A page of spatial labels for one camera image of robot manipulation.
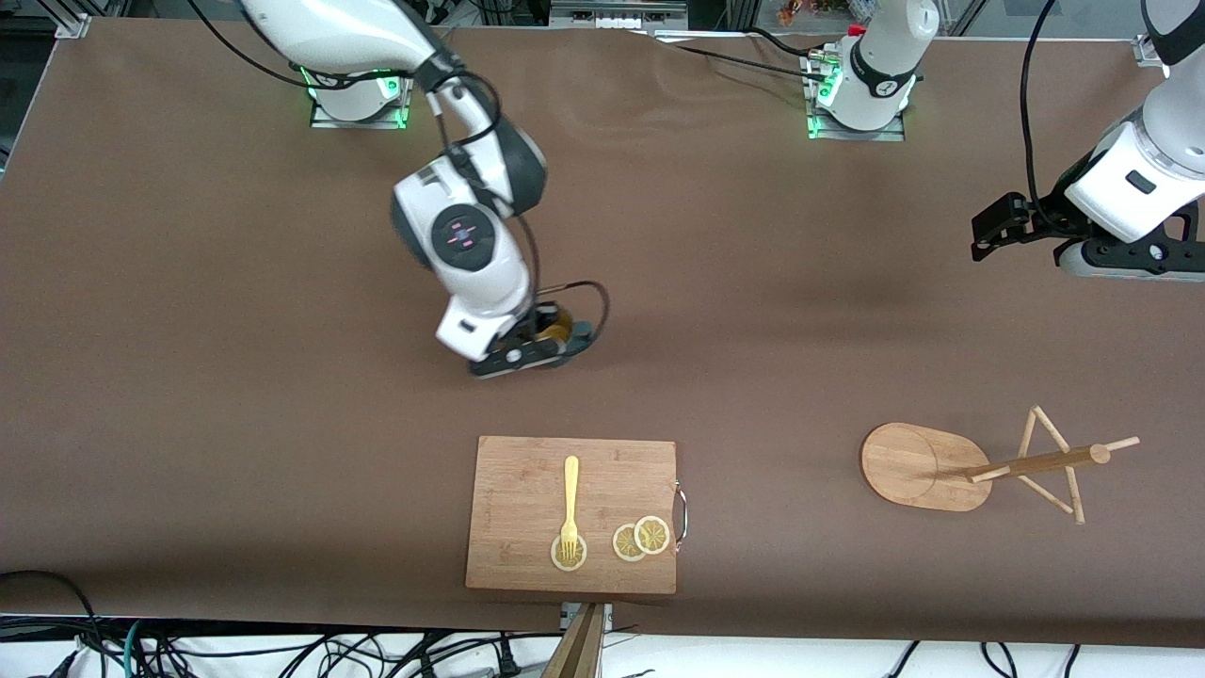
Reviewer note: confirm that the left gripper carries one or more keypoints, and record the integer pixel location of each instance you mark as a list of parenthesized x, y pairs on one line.
[(1043, 218)]

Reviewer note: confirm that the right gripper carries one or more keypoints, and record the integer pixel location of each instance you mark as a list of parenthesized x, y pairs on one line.
[(540, 319)]

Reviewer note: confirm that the teal mug with yellow inside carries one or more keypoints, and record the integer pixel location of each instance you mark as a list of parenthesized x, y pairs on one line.
[(555, 325)]

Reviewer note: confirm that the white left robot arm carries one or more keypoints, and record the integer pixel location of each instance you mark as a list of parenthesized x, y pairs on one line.
[(885, 56)]

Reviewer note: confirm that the wooden mug rack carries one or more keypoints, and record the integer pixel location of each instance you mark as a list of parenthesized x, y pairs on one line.
[(913, 466)]

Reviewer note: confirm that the yellow plastic fork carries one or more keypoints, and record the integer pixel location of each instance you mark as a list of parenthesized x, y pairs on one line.
[(570, 490)]

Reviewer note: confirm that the bamboo cutting board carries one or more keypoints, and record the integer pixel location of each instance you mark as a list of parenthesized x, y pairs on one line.
[(518, 490)]

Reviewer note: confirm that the lemon slice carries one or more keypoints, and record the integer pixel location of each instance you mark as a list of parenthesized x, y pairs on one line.
[(624, 544), (579, 556), (652, 535)]

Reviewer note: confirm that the colourful packets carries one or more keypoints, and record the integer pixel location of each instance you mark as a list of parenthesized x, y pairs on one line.
[(824, 11)]

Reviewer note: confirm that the grey power strip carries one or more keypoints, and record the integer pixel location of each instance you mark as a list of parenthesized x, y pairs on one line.
[(612, 14)]

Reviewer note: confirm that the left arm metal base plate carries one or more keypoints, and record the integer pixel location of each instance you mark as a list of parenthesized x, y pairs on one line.
[(857, 135)]

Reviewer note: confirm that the metal corner bracket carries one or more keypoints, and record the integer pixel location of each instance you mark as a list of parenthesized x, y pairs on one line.
[(1150, 52), (73, 26)]

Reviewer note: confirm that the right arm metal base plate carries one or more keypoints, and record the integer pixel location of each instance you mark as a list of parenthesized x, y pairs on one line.
[(377, 122)]

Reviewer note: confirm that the grey metal clamp bracket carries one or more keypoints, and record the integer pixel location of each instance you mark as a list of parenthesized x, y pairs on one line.
[(607, 617)]

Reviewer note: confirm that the brown camera mount post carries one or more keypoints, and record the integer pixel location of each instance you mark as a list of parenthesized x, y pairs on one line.
[(579, 650)]

